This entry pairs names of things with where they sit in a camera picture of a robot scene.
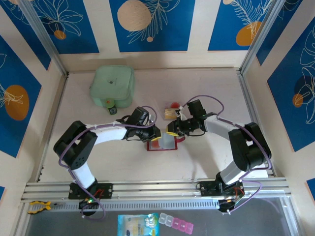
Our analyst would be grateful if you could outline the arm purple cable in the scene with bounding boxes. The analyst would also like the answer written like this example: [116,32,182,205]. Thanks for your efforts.
[182,95,273,216]
[59,105,158,220]

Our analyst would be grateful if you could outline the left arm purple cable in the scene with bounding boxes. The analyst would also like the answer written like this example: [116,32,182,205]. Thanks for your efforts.
[59,105,158,220]

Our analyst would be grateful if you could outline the white pink pill organizer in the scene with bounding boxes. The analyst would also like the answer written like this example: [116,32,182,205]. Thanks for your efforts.
[158,212,194,234]

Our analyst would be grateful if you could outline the red card holder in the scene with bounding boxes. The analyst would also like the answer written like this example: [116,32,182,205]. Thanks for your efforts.
[146,134,186,152]

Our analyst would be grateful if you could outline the aluminium corner post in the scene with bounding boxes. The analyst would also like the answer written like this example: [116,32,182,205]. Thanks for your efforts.
[18,0,70,76]
[240,0,286,76]

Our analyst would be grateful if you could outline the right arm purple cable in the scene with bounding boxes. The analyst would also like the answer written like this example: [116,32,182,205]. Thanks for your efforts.
[182,95,273,216]

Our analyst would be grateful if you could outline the slotted grey cable duct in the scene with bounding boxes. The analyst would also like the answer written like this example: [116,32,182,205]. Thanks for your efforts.
[27,199,222,214]

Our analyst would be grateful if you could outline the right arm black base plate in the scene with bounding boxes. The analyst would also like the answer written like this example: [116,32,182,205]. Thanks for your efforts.
[199,180,245,197]

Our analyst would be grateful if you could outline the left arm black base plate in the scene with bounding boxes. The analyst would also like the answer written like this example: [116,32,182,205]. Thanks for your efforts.
[68,182,114,200]

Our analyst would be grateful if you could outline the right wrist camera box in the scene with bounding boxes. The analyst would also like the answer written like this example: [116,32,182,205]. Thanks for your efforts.
[175,105,186,121]

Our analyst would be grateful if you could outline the aluminium side rail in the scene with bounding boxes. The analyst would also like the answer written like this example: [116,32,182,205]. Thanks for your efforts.
[36,73,69,182]
[237,70,275,177]

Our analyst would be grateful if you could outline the yellow black pliers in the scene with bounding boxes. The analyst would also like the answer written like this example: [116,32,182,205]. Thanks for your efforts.
[27,200,60,215]

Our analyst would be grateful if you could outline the mint green zip pouch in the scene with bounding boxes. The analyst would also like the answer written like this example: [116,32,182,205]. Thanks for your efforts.
[89,64,136,109]

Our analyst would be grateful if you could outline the aluminium mounting rail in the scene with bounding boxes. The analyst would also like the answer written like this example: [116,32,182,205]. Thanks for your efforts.
[21,177,292,204]

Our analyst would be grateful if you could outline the blue snack packet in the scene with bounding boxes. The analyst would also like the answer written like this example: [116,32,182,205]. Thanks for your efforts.
[117,212,160,236]

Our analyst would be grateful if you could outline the gold credit card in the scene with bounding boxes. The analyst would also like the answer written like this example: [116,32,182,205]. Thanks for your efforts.
[164,107,178,120]

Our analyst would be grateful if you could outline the clear plastic card sleeve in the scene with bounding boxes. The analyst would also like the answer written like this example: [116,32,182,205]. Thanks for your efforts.
[163,100,184,121]

